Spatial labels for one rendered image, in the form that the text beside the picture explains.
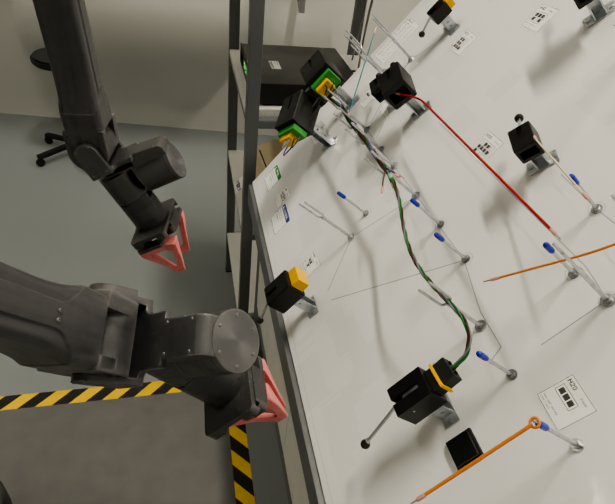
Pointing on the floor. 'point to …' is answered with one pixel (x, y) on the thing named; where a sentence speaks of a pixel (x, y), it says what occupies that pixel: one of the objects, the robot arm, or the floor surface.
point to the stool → (48, 132)
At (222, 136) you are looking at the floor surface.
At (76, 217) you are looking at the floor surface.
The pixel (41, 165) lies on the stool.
